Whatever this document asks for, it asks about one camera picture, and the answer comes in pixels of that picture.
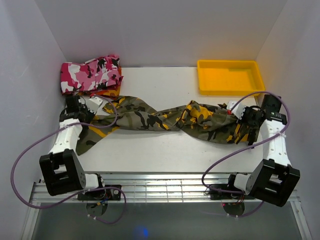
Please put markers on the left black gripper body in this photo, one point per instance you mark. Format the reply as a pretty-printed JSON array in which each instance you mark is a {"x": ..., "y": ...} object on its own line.
[{"x": 89, "y": 115}]

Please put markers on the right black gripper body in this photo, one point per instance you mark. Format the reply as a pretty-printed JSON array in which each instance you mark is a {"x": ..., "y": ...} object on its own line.
[{"x": 249, "y": 116}]

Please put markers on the olive yellow camouflage trousers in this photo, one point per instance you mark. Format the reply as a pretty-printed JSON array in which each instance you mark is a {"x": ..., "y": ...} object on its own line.
[{"x": 202, "y": 121}]

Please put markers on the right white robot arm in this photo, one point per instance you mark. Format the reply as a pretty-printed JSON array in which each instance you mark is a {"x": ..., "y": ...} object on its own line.
[{"x": 274, "y": 179}]

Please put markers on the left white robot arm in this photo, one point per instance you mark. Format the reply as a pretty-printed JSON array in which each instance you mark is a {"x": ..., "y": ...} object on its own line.
[{"x": 62, "y": 172}]

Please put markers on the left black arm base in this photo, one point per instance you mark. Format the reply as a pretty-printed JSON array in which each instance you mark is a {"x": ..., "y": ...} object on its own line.
[{"x": 97, "y": 201}]

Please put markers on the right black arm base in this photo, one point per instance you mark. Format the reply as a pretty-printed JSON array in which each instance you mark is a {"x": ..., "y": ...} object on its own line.
[{"x": 225, "y": 195}]

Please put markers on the orange camouflage folded trousers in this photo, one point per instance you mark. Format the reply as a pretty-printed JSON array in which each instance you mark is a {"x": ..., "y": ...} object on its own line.
[{"x": 108, "y": 84}]

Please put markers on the pink camouflage folded trousers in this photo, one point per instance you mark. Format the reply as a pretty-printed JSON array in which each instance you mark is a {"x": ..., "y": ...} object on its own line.
[{"x": 79, "y": 78}]

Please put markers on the yellow plastic tray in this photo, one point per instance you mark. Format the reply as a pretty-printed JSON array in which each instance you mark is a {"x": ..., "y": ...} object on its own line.
[{"x": 229, "y": 77}]

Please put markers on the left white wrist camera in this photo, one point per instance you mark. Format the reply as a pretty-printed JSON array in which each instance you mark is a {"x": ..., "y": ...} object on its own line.
[{"x": 93, "y": 104}]

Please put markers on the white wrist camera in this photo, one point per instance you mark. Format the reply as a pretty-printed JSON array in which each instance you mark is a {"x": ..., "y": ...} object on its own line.
[
  {"x": 93, "y": 104},
  {"x": 237, "y": 109}
]

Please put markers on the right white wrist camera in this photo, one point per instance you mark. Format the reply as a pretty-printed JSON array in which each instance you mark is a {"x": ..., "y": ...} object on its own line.
[{"x": 237, "y": 109}]

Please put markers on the aluminium rail frame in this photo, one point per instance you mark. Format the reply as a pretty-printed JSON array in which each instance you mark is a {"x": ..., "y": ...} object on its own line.
[{"x": 163, "y": 207}]

